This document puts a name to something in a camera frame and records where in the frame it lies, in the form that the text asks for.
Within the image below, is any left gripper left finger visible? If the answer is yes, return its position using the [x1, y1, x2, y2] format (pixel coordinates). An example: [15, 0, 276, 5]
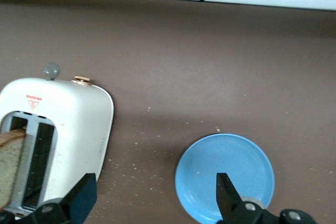
[0, 173, 98, 224]

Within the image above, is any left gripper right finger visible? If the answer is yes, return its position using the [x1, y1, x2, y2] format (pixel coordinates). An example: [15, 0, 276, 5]
[216, 173, 316, 224]

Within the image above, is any brown bread slice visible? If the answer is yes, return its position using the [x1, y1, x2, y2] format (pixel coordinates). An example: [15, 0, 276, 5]
[0, 126, 27, 209]

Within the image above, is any blue plate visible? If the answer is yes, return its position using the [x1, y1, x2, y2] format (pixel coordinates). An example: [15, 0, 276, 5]
[175, 133, 276, 224]

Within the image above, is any white toaster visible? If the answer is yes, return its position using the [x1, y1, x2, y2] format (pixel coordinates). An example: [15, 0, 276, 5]
[0, 62, 115, 221]

